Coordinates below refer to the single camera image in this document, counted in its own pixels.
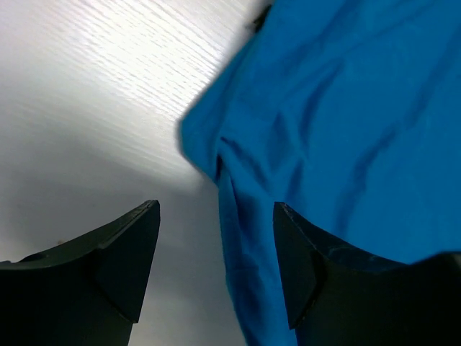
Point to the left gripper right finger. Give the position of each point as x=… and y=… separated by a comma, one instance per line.
x=338, y=294

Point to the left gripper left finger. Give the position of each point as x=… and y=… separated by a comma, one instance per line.
x=86, y=291

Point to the blue t-shirt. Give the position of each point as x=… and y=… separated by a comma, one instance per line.
x=347, y=111

